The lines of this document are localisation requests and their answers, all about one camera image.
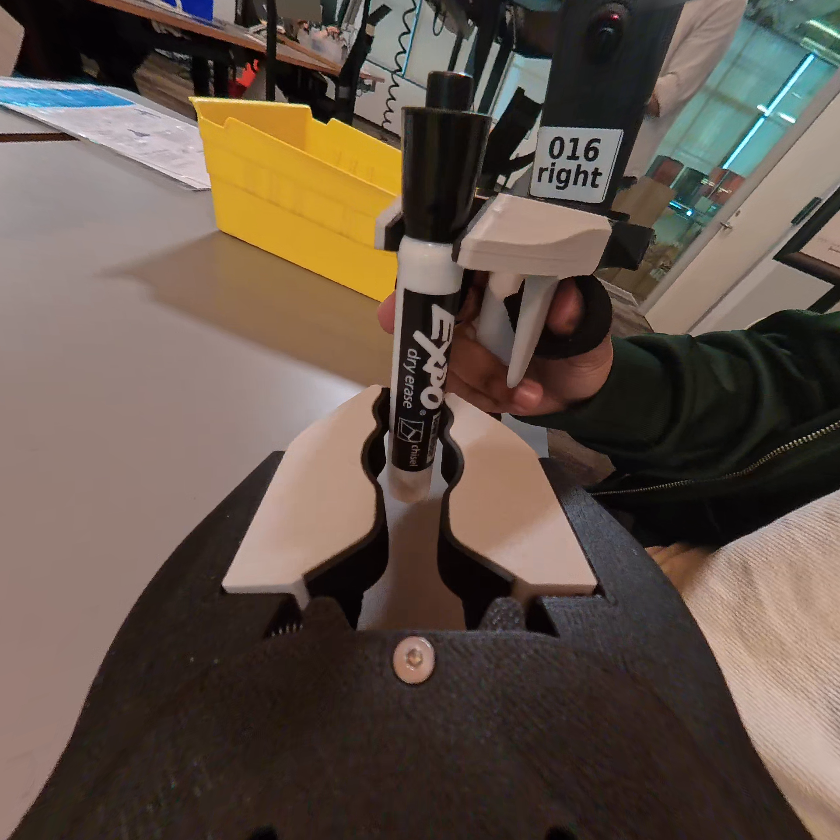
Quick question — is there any printed paper sheet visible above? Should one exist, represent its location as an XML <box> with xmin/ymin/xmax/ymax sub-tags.
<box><xmin>0</xmin><ymin>77</ymin><xmax>212</xmax><ymax>191</ymax></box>

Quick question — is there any person's white ribbed top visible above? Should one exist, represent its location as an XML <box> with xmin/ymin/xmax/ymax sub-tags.
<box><xmin>650</xmin><ymin>492</ymin><xmax>840</xmax><ymax>840</ymax></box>

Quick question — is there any wooden background desk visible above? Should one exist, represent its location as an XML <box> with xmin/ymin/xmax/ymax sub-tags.
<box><xmin>92</xmin><ymin>0</ymin><xmax>385</xmax><ymax>83</ymax></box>

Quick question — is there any framed tag sign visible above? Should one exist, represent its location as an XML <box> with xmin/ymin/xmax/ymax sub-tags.
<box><xmin>773</xmin><ymin>185</ymin><xmax>840</xmax><ymax>312</ymax></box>

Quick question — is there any person's right hand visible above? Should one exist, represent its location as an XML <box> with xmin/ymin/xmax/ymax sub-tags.
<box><xmin>377</xmin><ymin>279</ymin><xmax>614</xmax><ymax>416</ymax></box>

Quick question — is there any black dry erase marker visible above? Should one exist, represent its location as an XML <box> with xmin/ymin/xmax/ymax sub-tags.
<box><xmin>388</xmin><ymin>71</ymin><xmax>494</xmax><ymax>505</ymax></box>

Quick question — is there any grey desk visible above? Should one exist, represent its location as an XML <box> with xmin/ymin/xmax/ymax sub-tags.
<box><xmin>0</xmin><ymin>75</ymin><xmax>552</xmax><ymax>821</ymax></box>

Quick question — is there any person's green jacket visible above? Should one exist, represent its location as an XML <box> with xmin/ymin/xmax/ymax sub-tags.
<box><xmin>587</xmin><ymin>413</ymin><xmax>840</xmax><ymax>549</ymax></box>

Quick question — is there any yellow plastic bin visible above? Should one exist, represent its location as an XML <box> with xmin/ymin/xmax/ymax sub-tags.
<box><xmin>189</xmin><ymin>97</ymin><xmax>403</xmax><ymax>303</ymax></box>

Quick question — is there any person's right forearm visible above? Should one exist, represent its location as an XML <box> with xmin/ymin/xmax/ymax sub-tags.
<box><xmin>512</xmin><ymin>308</ymin><xmax>840</xmax><ymax>546</ymax></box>

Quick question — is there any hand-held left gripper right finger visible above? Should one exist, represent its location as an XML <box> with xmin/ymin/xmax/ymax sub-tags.
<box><xmin>438</xmin><ymin>399</ymin><xmax>601</xmax><ymax>603</ymax></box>

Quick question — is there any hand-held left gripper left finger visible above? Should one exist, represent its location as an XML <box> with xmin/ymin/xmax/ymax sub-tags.
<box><xmin>220</xmin><ymin>386</ymin><xmax>391</xmax><ymax>610</ymax></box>

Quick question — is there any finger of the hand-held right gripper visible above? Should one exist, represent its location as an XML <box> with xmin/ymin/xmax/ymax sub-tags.
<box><xmin>456</xmin><ymin>196</ymin><xmax>614</xmax><ymax>275</ymax></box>
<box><xmin>375</xmin><ymin>196</ymin><xmax>408</xmax><ymax>252</ymax></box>

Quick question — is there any coiled black cable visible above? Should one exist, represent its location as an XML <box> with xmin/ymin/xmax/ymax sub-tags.
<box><xmin>382</xmin><ymin>0</ymin><xmax>421</xmax><ymax>126</ymax></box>

